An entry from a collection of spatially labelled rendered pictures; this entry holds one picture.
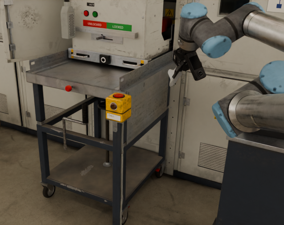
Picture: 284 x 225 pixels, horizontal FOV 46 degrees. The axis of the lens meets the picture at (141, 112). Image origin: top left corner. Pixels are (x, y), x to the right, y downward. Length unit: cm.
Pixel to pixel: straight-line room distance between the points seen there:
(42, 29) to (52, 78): 53
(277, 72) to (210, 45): 30
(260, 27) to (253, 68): 96
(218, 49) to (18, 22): 137
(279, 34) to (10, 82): 243
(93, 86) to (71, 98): 102
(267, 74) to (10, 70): 224
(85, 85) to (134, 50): 37
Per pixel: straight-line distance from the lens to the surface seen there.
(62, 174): 222
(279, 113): 91
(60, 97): 275
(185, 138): 232
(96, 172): 221
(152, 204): 224
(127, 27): 190
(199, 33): 118
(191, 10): 123
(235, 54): 206
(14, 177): 258
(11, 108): 318
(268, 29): 108
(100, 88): 166
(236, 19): 120
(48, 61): 203
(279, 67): 134
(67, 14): 198
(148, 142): 247
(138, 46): 189
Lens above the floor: 138
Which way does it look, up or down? 23 degrees down
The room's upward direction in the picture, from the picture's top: 2 degrees clockwise
